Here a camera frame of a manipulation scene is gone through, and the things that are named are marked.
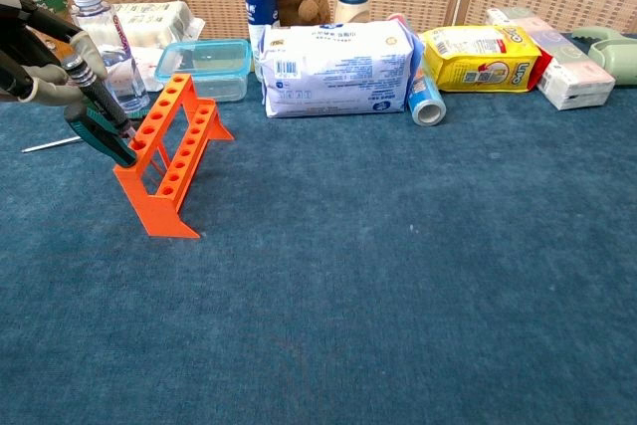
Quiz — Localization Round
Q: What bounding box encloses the white wet wipes pack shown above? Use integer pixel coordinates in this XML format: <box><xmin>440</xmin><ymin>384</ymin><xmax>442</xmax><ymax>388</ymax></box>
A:
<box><xmin>259</xmin><ymin>16</ymin><xmax>424</xmax><ymax>119</ymax></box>

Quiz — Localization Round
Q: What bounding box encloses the clear water bottle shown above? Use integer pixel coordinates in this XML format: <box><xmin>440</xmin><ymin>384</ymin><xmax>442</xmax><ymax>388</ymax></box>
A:
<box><xmin>68</xmin><ymin>0</ymin><xmax>150</xmax><ymax>113</ymax></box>

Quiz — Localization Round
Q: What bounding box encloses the small green thin-shaft screwdriver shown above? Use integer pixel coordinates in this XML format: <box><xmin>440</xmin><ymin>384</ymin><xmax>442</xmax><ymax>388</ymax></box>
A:
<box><xmin>64</xmin><ymin>101</ymin><xmax>138</xmax><ymax>168</ymax></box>

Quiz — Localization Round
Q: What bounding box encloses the yellow Lipo snack bag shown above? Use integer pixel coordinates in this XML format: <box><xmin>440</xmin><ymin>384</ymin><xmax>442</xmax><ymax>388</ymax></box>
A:
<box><xmin>420</xmin><ymin>25</ymin><xmax>543</xmax><ymax>94</ymax></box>

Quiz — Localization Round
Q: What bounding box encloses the clear blue-rimmed food container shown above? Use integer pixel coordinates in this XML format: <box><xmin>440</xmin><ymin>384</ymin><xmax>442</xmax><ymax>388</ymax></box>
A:
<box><xmin>153</xmin><ymin>38</ymin><xmax>253</xmax><ymax>104</ymax></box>

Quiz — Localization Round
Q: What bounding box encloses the large green black screwdriver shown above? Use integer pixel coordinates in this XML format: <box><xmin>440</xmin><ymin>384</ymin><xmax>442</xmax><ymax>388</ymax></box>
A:
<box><xmin>21</xmin><ymin>113</ymin><xmax>148</xmax><ymax>154</ymax></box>

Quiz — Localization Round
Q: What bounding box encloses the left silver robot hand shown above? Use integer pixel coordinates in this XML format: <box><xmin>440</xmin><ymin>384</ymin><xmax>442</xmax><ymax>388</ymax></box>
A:
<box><xmin>0</xmin><ymin>0</ymin><xmax>108</xmax><ymax>107</ymax></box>

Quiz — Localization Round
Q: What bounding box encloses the orange screwdriver rack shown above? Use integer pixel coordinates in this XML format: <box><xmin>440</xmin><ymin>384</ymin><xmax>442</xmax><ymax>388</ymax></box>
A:
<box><xmin>113</xmin><ymin>73</ymin><xmax>235</xmax><ymax>240</ymax></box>

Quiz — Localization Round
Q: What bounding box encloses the blue carpet table cover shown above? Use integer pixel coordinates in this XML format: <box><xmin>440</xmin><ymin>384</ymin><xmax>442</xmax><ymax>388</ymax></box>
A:
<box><xmin>0</xmin><ymin>31</ymin><xmax>637</xmax><ymax>425</ymax></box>

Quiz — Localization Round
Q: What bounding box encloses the blue spray can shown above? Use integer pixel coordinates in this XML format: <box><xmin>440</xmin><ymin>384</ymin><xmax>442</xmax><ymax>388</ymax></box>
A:
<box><xmin>239</xmin><ymin>0</ymin><xmax>280</xmax><ymax>82</ymax></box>

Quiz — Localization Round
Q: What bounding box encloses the blue plastic wrap roll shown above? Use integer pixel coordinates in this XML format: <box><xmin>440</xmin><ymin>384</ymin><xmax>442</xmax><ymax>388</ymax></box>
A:
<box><xmin>387</xmin><ymin>11</ymin><xmax>448</xmax><ymax>127</ymax></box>

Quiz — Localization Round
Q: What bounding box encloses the pastel tissue box pack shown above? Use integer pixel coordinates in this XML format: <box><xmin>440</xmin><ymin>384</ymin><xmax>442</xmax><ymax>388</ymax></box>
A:
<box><xmin>485</xmin><ymin>6</ymin><xmax>617</xmax><ymax>111</ymax></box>

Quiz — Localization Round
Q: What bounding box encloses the red yellow snack box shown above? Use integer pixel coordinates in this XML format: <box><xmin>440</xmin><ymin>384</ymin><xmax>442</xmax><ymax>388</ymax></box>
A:
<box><xmin>527</xmin><ymin>54</ymin><xmax>554</xmax><ymax>91</ymax></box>

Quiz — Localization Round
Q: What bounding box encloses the white paper roll pack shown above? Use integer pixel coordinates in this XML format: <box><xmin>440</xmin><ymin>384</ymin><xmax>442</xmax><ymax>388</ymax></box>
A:
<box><xmin>94</xmin><ymin>0</ymin><xmax>206</xmax><ymax>67</ymax></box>

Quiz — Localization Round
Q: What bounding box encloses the green lint roller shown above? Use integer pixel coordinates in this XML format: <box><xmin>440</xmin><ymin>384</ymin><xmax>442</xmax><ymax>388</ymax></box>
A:
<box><xmin>569</xmin><ymin>26</ymin><xmax>637</xmax><ymax>87</ymax></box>

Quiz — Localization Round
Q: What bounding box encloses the silver black precision screwdriver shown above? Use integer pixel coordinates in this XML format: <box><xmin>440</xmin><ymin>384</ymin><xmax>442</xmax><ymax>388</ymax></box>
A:
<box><xmin>62</xmin><ymin>57</ymin><xmax>140</xmax><ymax>147</ymax></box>

